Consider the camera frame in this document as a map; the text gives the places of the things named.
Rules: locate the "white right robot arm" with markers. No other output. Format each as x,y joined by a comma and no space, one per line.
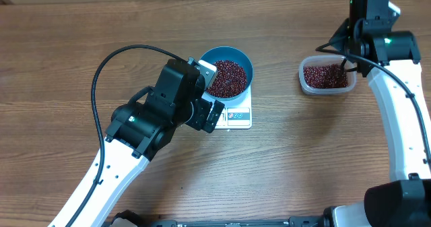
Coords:
390,61

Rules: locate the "blue plastic bowl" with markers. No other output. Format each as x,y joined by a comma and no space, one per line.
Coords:
231,54

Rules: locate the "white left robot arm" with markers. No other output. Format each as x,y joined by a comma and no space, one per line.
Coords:
138,130

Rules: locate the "white kitchen scale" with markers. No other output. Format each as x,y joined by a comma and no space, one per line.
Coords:
237,112

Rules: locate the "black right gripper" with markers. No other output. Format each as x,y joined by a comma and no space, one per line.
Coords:
337,40

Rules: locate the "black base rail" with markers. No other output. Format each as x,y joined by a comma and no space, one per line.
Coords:
129,218

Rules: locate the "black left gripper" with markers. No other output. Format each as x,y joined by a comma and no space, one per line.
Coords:
197,120

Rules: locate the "red beans in bowl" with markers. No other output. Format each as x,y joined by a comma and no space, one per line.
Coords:
230,81

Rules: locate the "clear plastic bean container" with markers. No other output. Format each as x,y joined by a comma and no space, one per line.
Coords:
322,60

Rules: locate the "red adzuki beans in container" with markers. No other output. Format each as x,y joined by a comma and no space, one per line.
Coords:
325,77

